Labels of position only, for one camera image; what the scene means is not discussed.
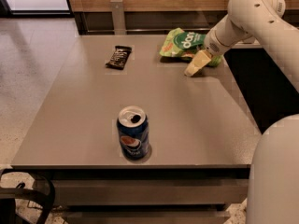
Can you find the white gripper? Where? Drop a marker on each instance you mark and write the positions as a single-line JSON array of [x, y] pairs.
[[216, 42]]

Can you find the green rice chip bag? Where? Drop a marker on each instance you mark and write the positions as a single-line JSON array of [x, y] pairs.
[[184, 45]]

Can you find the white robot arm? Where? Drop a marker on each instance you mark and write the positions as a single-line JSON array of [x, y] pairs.
[[271, 88]]

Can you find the blue pepsi can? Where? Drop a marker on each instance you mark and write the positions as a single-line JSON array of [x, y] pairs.
[[133, 130]]

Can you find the black snack bar wrapper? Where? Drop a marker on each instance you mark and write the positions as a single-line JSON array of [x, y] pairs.
[[119, 58]]

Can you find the upper grey drawer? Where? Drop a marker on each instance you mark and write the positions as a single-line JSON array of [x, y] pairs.
[[149, 192]]

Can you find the metal rail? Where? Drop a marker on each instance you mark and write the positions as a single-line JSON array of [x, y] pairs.
[[142, 31]]

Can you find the left metal bracket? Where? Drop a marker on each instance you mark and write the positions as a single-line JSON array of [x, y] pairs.
[[118, 17]]

